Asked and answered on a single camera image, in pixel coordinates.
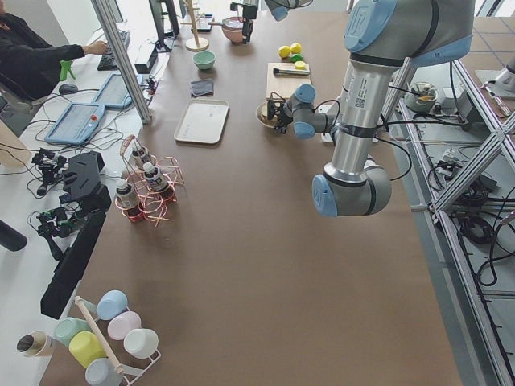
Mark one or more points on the blue teach pendant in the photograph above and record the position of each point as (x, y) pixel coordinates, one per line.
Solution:
(113, 94)
(76, 124)

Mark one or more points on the seated person in black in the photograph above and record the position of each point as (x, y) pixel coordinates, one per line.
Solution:
(30, 66)

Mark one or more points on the white cup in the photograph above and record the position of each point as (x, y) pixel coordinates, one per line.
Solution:
(141, 343)

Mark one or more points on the aluminium frame post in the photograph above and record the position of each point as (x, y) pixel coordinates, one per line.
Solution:
(106, 18)

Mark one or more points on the whole yellow lemon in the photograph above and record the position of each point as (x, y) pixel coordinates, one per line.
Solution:
(295, 48)
(284, 51)

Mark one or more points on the light blue cup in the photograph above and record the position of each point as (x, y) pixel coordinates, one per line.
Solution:
(112, 303)

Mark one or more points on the cream rabbit tray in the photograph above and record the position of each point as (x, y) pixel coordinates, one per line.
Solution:
(202, 121)

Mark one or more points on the copper wire bottle rack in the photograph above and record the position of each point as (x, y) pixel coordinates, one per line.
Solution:
(152, 206)

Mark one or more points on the tea bottle white cap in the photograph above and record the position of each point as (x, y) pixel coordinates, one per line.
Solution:
(154, 177)

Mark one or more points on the yellow cup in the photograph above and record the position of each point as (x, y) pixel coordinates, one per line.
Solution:
(85, 348)

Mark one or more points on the wooden rack handle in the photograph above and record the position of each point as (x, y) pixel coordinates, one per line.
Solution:
(80, 303)

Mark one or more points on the metal ice scoop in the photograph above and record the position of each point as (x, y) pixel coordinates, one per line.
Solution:
(233, 23)

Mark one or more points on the half cut lemon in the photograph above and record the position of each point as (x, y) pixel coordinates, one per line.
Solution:
(300, 65)

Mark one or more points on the wooden mug tree stand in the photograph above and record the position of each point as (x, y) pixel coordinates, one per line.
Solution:
(196, 43)

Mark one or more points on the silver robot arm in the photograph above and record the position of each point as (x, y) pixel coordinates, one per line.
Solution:
(379, 36)
(278, 8)

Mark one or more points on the black computer mouse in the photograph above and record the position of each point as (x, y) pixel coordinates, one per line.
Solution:
(68, 89)

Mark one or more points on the pink cup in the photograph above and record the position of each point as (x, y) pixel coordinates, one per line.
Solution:
(122, 324)

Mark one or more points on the white round plate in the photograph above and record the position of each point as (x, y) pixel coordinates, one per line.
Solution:
(261, 116)

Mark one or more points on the mint green bowl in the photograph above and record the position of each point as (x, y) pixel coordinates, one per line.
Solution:
(204, 60)

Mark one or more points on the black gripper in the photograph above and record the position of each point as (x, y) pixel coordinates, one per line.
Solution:
(246, 25)
(284, 112)

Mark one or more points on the steel knife black tip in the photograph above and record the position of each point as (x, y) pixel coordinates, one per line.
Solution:
(290, 72)

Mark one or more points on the brown paper cup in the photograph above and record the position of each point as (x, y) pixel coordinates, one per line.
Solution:
(36, 344)

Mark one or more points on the green lime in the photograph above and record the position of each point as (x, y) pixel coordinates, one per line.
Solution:
(296, 57)

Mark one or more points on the pink bowl of ice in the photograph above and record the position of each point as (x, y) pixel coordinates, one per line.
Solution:
(234, 36)

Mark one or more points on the wooden cutting board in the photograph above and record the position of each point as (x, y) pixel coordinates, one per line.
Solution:
(284, 86)

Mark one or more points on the mint green cup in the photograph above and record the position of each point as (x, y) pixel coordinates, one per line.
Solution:
(68, 328)

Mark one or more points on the folded grey cloth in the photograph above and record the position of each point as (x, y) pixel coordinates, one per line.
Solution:
(199, 88)

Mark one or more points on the grey blue cup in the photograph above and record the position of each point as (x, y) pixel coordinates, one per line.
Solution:
(101, 373)

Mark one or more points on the blue teach pendant near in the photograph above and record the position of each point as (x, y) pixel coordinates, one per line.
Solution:
(76, 124)

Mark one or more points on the blue teach pendant far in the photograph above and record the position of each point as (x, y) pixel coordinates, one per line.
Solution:
(113, 94)

